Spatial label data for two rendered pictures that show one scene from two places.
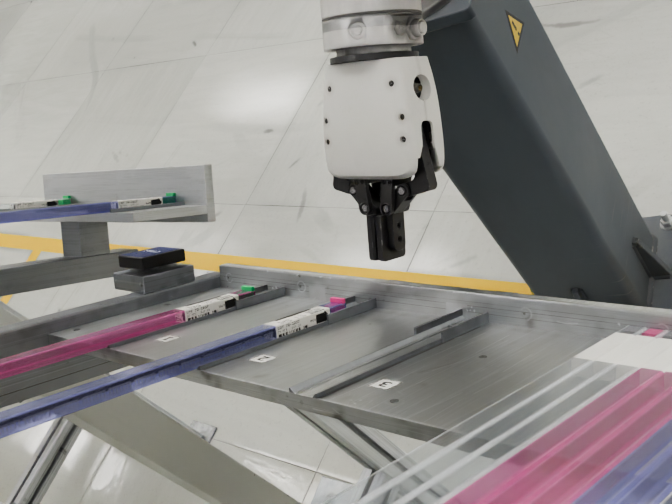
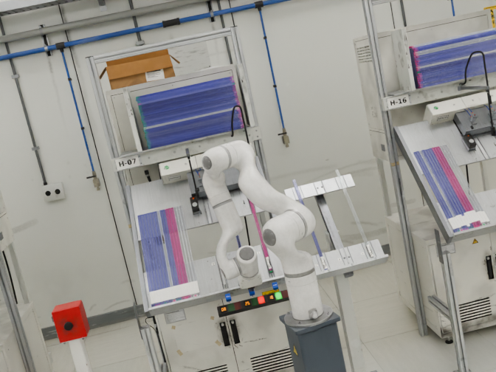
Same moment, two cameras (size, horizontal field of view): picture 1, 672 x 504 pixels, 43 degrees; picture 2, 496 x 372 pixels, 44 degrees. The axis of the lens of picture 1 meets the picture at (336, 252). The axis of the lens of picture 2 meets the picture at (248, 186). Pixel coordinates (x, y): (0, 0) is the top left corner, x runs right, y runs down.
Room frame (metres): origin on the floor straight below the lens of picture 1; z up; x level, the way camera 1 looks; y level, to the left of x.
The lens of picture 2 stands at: (1.74, -2.38, 1.66)
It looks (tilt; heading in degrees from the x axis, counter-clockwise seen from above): 10 degrees down; 115
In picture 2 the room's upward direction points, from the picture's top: 12 degrees counter-clockwise
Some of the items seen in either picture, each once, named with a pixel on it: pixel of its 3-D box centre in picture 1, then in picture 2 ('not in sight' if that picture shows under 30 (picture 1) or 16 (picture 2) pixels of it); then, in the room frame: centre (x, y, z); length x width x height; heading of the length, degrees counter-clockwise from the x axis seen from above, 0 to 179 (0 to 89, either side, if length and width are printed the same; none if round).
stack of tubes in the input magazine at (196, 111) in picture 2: not in sight; (190, 111); (0.21, 0.41, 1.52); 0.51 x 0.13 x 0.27; 30
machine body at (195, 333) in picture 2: not in sight; (227, 323); (0.10, 0.49, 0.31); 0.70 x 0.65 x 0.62; 30
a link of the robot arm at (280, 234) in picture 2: not in sight; (287, 244); (0.89, -0.33, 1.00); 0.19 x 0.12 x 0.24; 68
